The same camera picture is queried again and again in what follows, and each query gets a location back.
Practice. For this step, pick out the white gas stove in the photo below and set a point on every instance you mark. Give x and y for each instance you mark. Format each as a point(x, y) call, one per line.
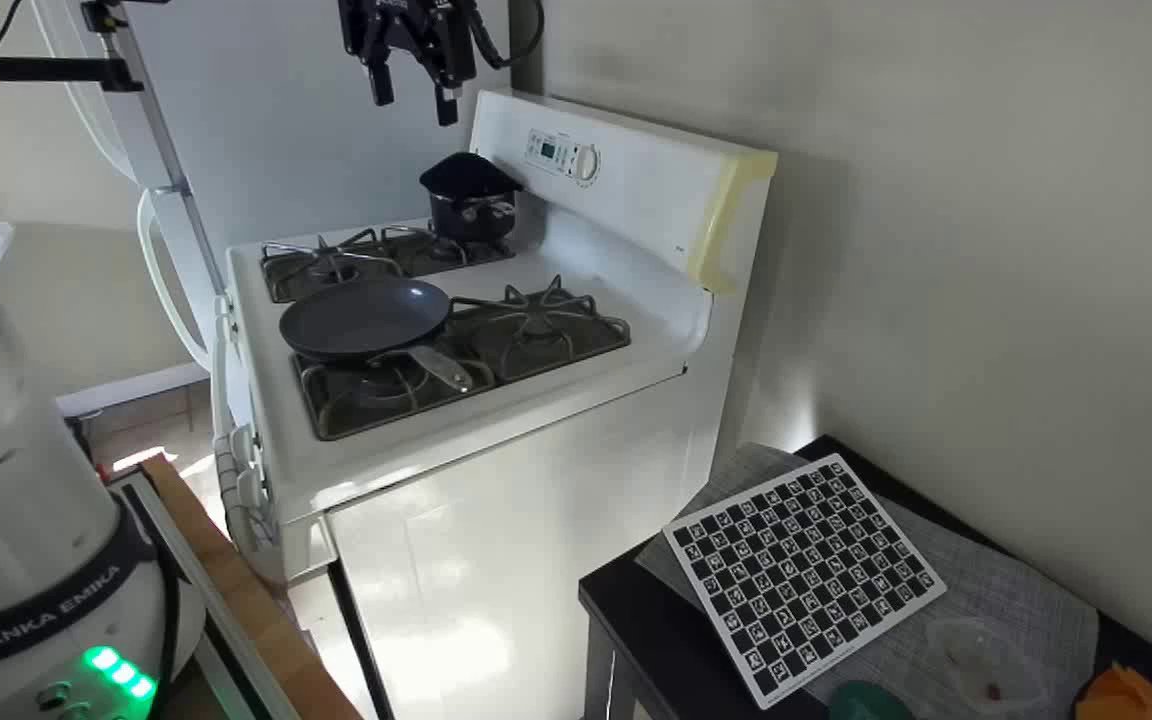
point(508, 534)

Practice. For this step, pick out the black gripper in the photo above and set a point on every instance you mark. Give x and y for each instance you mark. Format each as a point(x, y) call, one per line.
point(408, 21)

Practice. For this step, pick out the black cloth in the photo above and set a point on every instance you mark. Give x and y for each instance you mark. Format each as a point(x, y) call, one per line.
point(466, 173)

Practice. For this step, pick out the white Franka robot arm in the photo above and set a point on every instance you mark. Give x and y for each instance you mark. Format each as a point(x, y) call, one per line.
point(2, 467)

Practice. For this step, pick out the grey refrigerator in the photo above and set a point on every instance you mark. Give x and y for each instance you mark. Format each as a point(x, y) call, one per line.
point(280, 123)

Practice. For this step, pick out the dark grey frying pan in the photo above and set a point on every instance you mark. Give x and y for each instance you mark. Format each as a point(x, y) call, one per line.
point(361, 323)

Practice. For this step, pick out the white stove burner knob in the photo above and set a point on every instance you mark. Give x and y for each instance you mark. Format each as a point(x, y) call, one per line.
point(254, 523)
point(236, 455)

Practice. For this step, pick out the green round lid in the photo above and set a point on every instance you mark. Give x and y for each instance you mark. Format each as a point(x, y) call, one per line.
point(870, 700)

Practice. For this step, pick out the black white checkerboard calibration board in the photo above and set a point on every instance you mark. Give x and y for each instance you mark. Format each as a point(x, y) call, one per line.
point(801, 572)

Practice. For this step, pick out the wooden board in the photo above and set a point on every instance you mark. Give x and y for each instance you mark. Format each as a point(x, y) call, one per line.
point(250, 600)

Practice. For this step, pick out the orange object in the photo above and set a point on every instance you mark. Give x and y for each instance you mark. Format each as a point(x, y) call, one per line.
point(1123, 699)

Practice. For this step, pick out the grey table mat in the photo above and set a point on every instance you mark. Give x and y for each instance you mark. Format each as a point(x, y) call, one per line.
point(1000, 572)

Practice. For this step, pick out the white oven temperature knob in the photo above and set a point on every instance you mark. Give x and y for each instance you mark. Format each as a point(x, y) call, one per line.
point(585, 166)

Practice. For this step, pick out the black cast iron burner grate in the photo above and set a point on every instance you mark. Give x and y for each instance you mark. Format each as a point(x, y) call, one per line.
point(521, 343)
point(337, 262)

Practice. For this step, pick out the black side table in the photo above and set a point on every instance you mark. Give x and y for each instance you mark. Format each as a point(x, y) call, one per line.
point(641, 625)

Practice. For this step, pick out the black rod with orange tape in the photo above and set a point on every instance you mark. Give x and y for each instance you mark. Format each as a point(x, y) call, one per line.
point(43, 70)

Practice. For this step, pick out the dark steel saucepan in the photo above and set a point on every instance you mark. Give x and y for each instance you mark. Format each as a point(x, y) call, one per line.
point(475, 222)

